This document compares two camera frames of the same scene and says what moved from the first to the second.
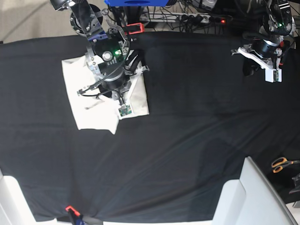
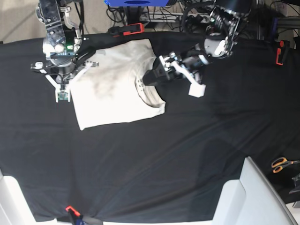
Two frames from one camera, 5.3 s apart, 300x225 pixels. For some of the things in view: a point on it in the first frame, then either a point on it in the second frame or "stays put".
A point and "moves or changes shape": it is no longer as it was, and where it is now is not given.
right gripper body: [278, 22] to [221, 30]
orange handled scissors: [279, 163] stays put
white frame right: [253, 199] stays put
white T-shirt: [94, 112] moves or changes shape
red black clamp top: [135, 28] stays put
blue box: [136, 3] stays put
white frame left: [14, 208] stays put
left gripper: [110, 49] to [62, 45]
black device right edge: [296, 182] stays put
